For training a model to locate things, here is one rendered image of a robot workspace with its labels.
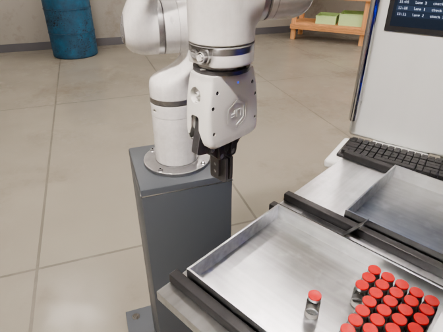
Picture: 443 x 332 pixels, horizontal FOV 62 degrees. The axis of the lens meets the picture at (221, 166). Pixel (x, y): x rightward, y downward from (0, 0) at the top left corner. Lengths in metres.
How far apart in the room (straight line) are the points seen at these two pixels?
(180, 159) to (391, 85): 0.73
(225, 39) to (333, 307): 0.45
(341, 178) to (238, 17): 0.63
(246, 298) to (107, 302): 1.27
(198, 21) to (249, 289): 0.44
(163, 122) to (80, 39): 5.00
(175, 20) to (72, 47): 5.06
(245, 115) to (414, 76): 0.87
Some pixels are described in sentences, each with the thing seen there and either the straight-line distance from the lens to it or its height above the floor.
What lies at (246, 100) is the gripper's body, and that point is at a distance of 0.51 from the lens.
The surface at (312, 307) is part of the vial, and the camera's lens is 0.63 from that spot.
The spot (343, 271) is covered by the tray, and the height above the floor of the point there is 0.88.
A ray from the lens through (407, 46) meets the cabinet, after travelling 1.31.
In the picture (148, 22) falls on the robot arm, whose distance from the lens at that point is 0.88.
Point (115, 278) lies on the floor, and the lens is 1.95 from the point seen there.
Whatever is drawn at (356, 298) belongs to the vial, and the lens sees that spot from 0.66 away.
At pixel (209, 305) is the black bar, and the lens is 0.63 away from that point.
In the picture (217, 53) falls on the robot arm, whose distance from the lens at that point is 0.46.
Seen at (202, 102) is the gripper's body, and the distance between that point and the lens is 0.47.
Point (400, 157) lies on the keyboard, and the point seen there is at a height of 0.83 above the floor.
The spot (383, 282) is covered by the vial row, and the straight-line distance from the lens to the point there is 0.67.
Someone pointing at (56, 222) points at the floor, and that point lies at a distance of 2.40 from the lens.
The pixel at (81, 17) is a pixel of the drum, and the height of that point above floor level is 0.56.
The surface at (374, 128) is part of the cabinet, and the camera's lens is 1.40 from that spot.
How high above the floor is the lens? 1.39
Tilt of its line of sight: 30 degrees down
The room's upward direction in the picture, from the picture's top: straight up
